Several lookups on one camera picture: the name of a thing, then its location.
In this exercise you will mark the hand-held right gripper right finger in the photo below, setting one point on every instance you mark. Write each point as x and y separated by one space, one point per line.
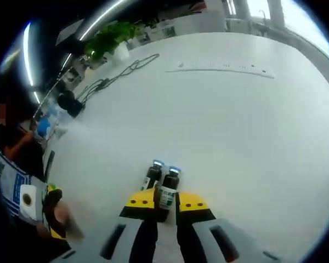
189 235

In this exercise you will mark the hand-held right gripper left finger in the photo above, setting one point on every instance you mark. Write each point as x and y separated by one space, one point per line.
145 235

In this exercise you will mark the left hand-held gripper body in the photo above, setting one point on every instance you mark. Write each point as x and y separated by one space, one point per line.
34 204

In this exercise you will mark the brown medicine bottle blue cap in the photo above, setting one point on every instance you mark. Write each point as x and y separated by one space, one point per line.
170 180
153 175

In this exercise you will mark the person's left hand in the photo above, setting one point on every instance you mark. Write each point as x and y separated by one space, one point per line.
70 224

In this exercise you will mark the heap of blue things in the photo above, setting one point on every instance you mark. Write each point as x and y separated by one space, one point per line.
48 123

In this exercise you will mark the black round desk device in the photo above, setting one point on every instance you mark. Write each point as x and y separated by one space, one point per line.
70 104

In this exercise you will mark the long ceiling light strip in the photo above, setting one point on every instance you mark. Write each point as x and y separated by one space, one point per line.
28 54
107 17

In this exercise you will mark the green plant in white pot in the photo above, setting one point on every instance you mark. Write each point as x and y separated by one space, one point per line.
112 41

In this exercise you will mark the clear plastic strip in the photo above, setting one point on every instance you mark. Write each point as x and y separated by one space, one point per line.
222 69

